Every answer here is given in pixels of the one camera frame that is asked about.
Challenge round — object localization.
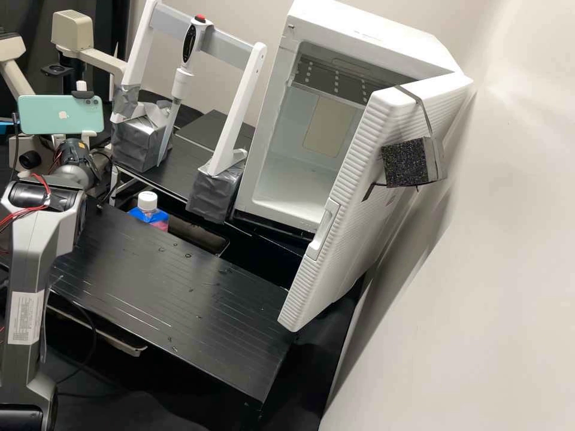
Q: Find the incubator door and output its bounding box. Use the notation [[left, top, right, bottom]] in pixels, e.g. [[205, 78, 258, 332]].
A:
[[277, 74, 477, 333]]

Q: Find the white pipette stand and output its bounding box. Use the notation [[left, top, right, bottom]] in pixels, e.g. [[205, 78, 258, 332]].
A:
[[109, 0, 268, 224]]

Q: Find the black platform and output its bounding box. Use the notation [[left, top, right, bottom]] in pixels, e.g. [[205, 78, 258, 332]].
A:
[[116, 107, 257, 216], [47, 204, 290, 410]]

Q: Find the white-capped bottle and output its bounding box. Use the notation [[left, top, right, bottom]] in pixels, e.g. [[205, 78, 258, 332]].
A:
[[128, 190, 171, 233]]

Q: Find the white incubator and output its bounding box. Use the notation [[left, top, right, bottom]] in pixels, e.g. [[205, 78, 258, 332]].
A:
[[233, 0, 466, 234]]

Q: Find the pipette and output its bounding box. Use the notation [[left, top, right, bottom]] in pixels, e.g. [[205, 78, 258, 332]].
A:
[[158, 13, 214, 168]]

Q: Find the cream microscope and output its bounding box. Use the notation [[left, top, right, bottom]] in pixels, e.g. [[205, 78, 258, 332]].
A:
[[0, 8, 129, 180]]

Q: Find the right wrist camera phone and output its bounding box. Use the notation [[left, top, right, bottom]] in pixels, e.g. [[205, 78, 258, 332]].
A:
[[13, 80, 107, 135]]

